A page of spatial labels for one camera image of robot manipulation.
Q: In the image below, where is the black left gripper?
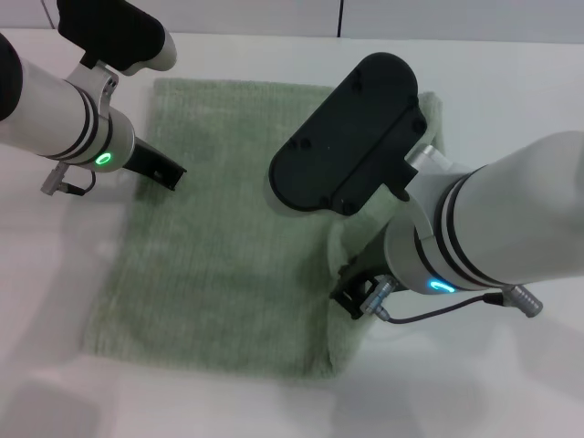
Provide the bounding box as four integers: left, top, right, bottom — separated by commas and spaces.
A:
120, 138, 189, 192

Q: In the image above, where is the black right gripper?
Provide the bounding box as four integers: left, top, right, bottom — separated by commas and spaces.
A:
328, 248, 381, 320

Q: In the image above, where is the green ribbed towel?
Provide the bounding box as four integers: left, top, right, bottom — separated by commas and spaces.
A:
80, 77, 446, 381

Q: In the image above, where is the left arm cable with connector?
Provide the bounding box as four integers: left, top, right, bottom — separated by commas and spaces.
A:
39, 162, 98, 196

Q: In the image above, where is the black left wrist camera housing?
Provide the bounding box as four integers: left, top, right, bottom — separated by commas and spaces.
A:
56, 0, 178, 78

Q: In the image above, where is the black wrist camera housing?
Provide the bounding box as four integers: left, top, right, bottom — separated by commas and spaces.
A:
56, 0, 178, 78
267, 51, 431, 216

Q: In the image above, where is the black right wrist camera housing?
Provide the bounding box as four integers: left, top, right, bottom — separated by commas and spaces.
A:
267, 51, 431, 216

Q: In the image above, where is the right arm cable with connectors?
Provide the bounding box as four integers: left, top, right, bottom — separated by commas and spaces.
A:
359, 275, 545, 326

